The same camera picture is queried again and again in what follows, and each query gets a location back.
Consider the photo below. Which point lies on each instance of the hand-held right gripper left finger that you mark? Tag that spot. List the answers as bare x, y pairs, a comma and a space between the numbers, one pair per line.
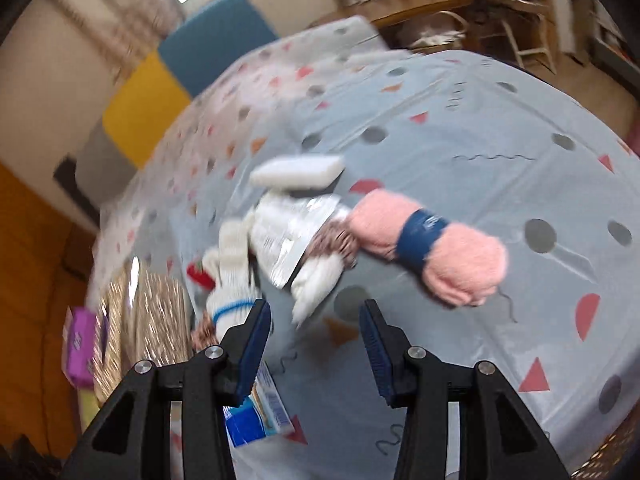
255, 350

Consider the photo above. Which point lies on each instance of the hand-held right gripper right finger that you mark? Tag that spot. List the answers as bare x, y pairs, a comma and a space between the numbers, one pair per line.
375, 355

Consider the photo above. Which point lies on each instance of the white plastic packet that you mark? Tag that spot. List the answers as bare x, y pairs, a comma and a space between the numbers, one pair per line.
292, 232

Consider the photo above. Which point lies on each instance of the purple box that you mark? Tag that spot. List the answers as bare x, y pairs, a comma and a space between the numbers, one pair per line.
77, 345

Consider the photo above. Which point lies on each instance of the blue and white packet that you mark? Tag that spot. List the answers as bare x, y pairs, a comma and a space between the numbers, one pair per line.
262, 412

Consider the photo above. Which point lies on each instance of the white knit gloves bundle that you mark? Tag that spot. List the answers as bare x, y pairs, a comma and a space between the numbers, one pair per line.
232, 280

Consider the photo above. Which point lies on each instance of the red and white small item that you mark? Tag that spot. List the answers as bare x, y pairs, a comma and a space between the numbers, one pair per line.
199, 274

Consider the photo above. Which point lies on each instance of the leopard print cloth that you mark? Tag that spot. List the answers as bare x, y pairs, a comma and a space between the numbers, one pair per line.
336, 244

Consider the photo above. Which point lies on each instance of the pink fluffy towel blue band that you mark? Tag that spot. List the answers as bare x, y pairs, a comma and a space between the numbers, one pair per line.
440, 255

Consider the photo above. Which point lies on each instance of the white sponge block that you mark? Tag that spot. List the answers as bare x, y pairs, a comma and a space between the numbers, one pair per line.
300, 167

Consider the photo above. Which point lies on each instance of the orange wooden wardrobe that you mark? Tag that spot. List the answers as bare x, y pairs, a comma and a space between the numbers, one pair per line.
35, 310

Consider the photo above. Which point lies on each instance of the geometric print bedsheet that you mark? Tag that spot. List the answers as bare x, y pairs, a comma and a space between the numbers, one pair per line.
450, 110

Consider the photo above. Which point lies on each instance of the grey yellow blue padded headboard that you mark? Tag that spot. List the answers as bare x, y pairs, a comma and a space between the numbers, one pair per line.
200, 55

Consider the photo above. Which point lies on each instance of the wicker basket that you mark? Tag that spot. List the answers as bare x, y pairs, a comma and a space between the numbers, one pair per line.
440, 30

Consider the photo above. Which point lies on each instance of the wooden desk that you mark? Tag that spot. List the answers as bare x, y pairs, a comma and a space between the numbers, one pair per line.
400, 7

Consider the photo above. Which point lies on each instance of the wooden chair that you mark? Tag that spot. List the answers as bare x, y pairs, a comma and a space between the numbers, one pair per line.
530, 35

